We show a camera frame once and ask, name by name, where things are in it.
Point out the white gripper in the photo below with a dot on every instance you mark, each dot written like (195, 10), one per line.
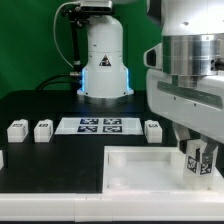
(200, 109)

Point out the white square tabletop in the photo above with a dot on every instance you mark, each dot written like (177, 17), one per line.
(151, 169)

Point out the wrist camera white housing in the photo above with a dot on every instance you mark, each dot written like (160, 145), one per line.
(153, 58)

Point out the white marker base plate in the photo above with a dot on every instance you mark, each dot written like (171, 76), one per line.
(99, 126)

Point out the white obstacle fence wall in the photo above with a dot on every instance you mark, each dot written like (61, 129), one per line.
(118, 206)

